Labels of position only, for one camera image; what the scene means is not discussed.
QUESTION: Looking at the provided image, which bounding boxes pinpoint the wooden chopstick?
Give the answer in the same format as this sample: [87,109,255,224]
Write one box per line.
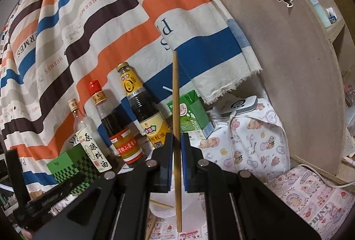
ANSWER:
[145,215,156,240]
[149,200,174,209]
[172,51,182,233]

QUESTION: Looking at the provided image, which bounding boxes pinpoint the red-capped dark sauce bottle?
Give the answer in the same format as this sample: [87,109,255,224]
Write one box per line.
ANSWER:
[89,80,145,168]

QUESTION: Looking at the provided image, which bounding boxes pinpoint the brown wooden shelf board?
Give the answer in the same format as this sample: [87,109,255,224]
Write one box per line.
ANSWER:
[221,0,354,184]

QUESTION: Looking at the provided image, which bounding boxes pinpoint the yellow-label oyster sauce bottle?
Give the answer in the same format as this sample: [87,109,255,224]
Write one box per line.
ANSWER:
[117,62,170,149]

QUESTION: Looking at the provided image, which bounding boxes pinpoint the green checkered box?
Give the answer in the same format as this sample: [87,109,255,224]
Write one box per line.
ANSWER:
[47,144,100,185]

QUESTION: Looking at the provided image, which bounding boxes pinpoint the green milk drink carton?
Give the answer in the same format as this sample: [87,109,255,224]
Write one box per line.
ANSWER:
[179,90,214,140]

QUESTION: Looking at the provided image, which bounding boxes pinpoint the translucent plastic cup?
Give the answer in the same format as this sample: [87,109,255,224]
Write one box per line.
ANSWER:
[149,191,206,232]

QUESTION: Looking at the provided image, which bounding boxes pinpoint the baby bear print tablecloth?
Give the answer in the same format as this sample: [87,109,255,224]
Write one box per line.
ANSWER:
[52,98,355,240]

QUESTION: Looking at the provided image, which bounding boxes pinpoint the clear cooking wine bottle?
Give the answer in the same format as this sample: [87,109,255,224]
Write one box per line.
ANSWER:
[68,98,112,173]

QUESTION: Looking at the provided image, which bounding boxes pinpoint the striped Hermes Paris cloth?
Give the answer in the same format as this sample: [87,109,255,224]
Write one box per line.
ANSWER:
[1,0,262,192]

